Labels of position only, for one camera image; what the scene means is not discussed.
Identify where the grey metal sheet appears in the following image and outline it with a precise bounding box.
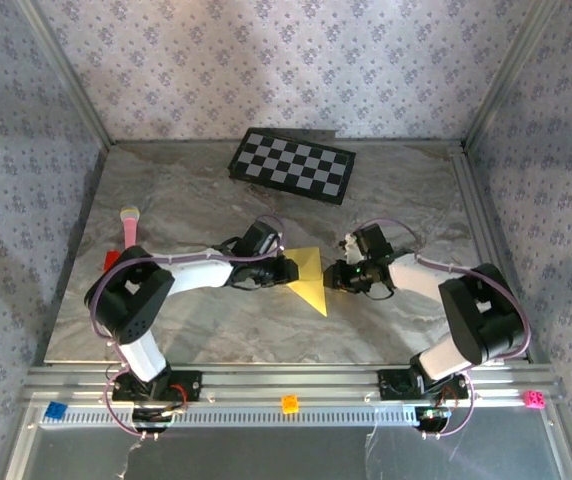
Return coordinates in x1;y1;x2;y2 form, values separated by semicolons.
5;404;572;480

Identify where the grey slotted cable duct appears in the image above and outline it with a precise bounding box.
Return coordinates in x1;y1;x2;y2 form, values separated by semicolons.
39;403;420;429

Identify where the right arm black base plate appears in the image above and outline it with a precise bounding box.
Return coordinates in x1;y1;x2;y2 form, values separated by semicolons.
378;368;470;401

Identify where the aluminium side rail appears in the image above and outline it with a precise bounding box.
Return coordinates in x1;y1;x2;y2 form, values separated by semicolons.
448;144;540;365

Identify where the aluminium frame post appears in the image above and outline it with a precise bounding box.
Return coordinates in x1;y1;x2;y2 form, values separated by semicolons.
460;0;565;151
15;0;113;149

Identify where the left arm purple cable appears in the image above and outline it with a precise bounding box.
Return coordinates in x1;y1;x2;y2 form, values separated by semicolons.
84;214;287;442

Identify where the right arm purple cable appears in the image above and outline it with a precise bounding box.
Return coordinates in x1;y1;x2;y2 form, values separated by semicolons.
365;218;532;440

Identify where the black grey checkerboard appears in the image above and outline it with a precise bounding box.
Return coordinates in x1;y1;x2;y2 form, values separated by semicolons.
228;128;358;206

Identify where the yellow square paper sheet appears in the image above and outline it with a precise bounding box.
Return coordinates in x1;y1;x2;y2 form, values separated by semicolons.
284;246;328;319

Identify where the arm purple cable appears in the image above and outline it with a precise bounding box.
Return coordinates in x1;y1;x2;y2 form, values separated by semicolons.
84;214;287;442
365;218;532;440

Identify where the aluminium mounting rail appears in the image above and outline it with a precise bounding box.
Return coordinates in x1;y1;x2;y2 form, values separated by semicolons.
20;364;565;406

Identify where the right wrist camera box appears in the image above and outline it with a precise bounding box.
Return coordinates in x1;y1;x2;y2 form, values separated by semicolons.
341;235;363;265

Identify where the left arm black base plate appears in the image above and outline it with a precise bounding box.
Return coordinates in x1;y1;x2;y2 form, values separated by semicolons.
111;370;202;402

